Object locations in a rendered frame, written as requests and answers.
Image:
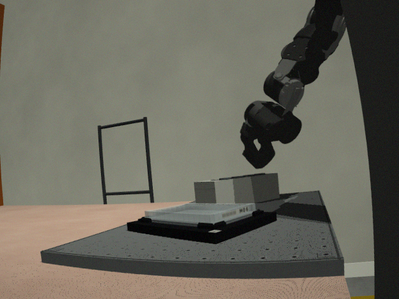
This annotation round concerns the white button panel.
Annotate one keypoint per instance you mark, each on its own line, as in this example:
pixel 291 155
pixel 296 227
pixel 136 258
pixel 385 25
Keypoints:
pixel 251 188

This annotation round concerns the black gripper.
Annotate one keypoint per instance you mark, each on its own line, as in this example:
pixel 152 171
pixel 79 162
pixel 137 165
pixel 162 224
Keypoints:
pixel 267 122

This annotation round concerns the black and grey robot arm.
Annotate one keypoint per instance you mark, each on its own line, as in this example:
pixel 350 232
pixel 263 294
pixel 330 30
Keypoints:
pixel 311 46

